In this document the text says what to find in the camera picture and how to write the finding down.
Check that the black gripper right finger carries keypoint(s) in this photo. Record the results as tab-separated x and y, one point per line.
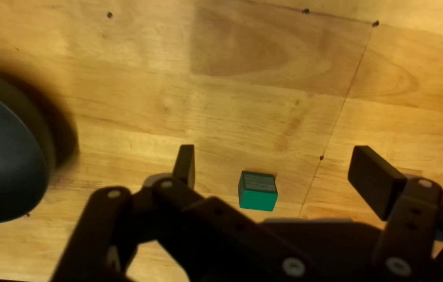
387	181

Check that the green block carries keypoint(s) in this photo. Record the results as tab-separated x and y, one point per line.
257	191

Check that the black bowl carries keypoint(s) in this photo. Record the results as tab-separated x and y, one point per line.
3	156

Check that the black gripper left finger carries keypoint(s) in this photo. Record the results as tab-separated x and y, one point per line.
178	200

